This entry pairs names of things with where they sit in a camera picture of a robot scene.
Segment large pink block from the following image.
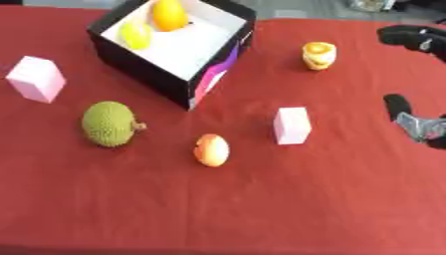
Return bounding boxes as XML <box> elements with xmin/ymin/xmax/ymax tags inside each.
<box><xmin>3</xmin><ymin>55</ymin><xmax>69</xmax><ymax>105</ymax></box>

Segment small pink block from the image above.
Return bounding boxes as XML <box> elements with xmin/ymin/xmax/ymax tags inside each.
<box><xmin>272</xmin><ymin>106</ymin><xmax>314</xmax><ymax>145</ymax></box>

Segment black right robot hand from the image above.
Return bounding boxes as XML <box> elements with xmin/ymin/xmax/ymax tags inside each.
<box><xmin>374</xmin><ymin>24</ymin><xmax>446</xmax><ymax>149</ymax></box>

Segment black box with white inside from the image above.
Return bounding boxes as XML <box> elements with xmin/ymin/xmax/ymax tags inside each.
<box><xmin>85</xmin><ymin>0</ymin><xmax>258</xmax><ymax>112</ymax></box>

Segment orange peach toy fruit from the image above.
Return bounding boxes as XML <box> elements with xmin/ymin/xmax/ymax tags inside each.
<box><xmin>191</xmin><ymin>132</ymin><xmax>232</xmax><ymax>168</ymax></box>

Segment yellow-green toy fruit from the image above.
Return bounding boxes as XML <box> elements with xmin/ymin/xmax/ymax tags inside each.
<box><xmin>118</xmin><ymin>20</ymin><xmax>155</xmax><ymax>51</ymax></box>

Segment green bumpy toy fruit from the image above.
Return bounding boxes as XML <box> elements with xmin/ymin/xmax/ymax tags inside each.
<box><xmin>80</xmin><ymin>100</ymin><xmax>148</xmax><ymax>148</ymax></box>

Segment yellow orange stacked toy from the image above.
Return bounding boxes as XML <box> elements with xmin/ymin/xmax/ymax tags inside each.
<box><xmin>300</xmin><ymin>41</ymin><xmax>338</xmax><ymax>72</ymax></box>

